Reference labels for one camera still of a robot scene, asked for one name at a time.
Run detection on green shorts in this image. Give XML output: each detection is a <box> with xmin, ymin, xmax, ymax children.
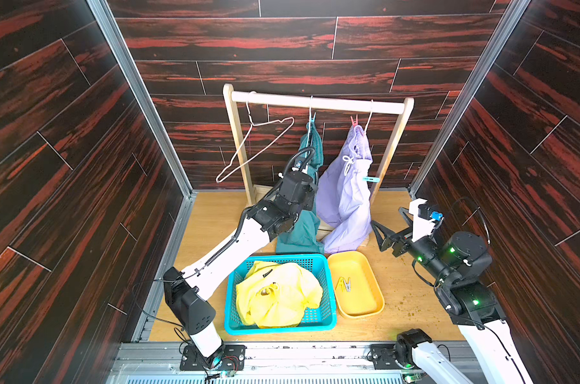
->
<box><xmin>275</xmin><ymin>120</ymin><xmax>324</xmax><ymax>254</ymax></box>

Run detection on yellow clothespin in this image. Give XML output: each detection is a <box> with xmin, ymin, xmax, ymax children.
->
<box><xmin>336</xmin><ymin>277</ymin><xmax>347</xmax><ymax>292</ymax></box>

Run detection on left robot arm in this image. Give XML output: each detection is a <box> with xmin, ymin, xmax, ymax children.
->
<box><xmin>163</xmin><ymin>147</ymin><xmax>317</xmax><ymax>367</ymax></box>

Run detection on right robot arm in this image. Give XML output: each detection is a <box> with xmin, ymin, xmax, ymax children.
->
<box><xmin>371</xmin><ymin>199</ymin><xmax>532</xmax><ymax>383</ymax></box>

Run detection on lilac shorts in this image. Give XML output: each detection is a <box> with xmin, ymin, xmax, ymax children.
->
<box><xmin>315</xmin><ymin>125</ymin><xmax>372</xmax><ymax>254</ymax></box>

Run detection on yellow plastic tray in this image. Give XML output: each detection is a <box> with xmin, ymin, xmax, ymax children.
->
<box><xmin>328</xmin><ymin>251</ymin><xmax>385</xmax><ymax>319</ymax></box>

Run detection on wooden clothes rack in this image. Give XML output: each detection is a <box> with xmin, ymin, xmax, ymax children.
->
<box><xmin>224</xmin><ymin>84</ymin><xmax>414</xmax><ymax>207</ymax></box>

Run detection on turquoise plastic basket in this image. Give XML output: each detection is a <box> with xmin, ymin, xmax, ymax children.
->
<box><xmin>224</xmin><ymin>254</ymin><xmax>337</xmax><ymax>335</ymax></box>

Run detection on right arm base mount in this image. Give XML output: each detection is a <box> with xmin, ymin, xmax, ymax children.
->
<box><xmin>367</xmin><ymin>342</ymin><xmax>418</xmax><ymax>371</ymax></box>

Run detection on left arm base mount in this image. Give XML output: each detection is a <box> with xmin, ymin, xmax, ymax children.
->
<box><xmin>179</xmin><ymin>343</ymin><xmax>247</xmax><ymax>372</ymax></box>

